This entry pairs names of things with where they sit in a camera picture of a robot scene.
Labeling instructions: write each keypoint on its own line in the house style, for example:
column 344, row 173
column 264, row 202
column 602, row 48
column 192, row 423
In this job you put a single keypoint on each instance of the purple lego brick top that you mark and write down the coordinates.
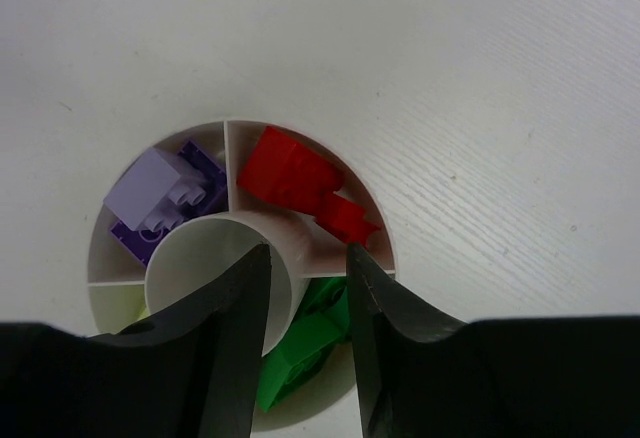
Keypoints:
column 154, row 192

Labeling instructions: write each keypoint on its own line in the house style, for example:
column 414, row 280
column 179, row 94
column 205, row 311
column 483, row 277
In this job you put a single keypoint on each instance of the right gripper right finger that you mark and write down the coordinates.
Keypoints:
column 423, row 373

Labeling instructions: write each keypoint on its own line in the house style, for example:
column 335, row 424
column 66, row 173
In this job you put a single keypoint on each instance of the purple lego plate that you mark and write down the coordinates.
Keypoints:
column 142, row 244

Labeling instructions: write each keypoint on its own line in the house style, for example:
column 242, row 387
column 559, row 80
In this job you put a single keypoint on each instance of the red cone lego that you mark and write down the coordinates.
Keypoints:
column 345, row 220

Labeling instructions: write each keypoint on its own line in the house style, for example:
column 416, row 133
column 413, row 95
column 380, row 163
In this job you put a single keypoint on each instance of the lime lego brick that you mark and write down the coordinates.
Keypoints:
column 143, row 314

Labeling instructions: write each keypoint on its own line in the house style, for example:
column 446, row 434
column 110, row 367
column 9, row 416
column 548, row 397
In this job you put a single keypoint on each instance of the dark green lego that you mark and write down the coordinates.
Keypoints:
column 325, row 304

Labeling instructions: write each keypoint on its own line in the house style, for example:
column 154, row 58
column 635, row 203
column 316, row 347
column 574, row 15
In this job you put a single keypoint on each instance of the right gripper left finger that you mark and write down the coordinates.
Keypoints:
column 189, row 370

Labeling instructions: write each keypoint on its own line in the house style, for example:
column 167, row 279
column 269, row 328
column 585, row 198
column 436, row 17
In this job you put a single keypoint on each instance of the green square lego brick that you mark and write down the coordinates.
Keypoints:
column 297, row 358

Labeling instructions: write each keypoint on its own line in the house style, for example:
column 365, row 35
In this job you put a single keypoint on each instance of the red arch lego brick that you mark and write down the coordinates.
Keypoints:
column 284, row 172

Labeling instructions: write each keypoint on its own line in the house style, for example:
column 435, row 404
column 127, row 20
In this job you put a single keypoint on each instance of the white round divided container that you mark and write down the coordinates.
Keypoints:
column 200, row 250

